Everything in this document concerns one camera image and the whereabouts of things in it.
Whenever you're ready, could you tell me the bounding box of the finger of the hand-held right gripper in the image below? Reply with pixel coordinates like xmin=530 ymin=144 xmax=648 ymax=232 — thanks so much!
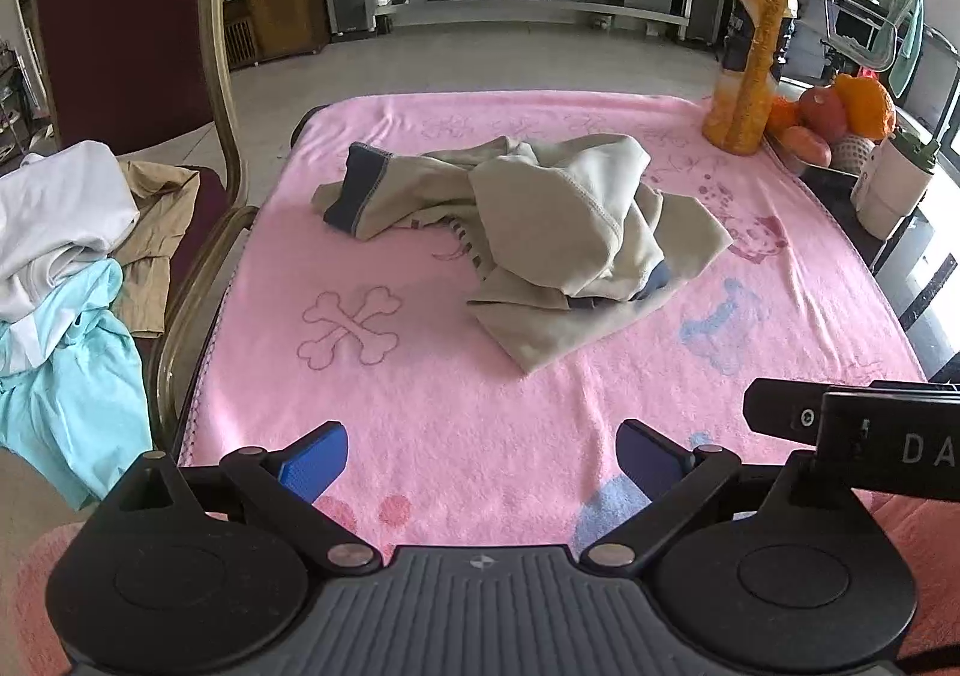
xmin=742 ymin=378 xmax=827 ymax=438

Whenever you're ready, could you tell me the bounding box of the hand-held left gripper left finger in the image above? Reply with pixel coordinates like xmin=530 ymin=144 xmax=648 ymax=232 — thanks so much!
xmin=139 ymin=419 xmax=383 ymax=576

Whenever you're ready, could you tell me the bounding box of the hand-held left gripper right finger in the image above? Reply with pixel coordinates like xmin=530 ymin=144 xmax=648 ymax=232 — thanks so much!
xmin=577 ymin=418 xmax=820 ymax=576

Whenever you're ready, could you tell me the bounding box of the beige sweatshirt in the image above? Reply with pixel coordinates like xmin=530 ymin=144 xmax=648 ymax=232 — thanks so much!
xmin=311 ymin=133 xmax=734 ymax=375

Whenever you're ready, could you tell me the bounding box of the pink printed blanket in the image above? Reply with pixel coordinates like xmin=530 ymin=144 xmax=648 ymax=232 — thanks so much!
xmin=178 ymin=92 xmax=931 ymax=564

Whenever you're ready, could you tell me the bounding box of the white cup with green lid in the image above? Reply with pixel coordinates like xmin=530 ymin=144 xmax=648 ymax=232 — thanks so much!
xmin=851 ymin=128 xmax=938 ymax=240

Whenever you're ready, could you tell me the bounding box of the light blue t-shirt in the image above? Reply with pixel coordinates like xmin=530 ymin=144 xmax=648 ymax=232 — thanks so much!
xmin=0 ymin=259 xmax=155 ymax=512

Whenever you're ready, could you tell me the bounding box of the fruit in white foam net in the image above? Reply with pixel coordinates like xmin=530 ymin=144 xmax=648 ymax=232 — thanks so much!
xmin=835 ymin=136 xmax=877 ymax=176

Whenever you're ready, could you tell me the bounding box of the tan garment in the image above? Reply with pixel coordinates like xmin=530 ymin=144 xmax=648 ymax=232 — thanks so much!
xmin=112 ymin=158 xmax=202 ymax=339

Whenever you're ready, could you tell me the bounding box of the red apple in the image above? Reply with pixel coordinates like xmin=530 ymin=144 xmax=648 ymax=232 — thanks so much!
xmin=797 ymin=86 xmax=848 ymax=144

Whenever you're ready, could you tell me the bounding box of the large orange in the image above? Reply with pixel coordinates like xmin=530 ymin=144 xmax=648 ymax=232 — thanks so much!
xmin=834 ymin=73 xmax=897 ymax=142

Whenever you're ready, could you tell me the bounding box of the orange juice bottle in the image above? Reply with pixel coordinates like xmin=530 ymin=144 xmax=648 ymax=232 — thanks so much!
xmin=703 ymin=0 xmax=800 ymax=157

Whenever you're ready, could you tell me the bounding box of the white garment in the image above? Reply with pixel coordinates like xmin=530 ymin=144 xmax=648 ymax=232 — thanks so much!
xmin=0 ymin=140 xmax=141 ymax=377

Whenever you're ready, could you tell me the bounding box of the grey drawer cabinet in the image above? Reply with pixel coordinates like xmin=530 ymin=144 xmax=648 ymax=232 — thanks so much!
xmin=776 ymin=0 xmax=845 ymax=80

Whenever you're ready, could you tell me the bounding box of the wooden cabinet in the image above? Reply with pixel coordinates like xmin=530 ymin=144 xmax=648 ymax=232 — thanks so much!
xmin=223 ymin=0 xmax=331 ymax=71

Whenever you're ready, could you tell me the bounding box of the teal plastic frame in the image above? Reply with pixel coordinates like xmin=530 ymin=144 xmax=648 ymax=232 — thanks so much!
xmin=885 ymin=0 xmax=927 ymax=95

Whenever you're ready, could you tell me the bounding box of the maroon chair with gold frame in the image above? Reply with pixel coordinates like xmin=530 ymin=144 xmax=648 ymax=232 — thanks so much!
xmin=30 ymin=0 xmax=260 ymax=467

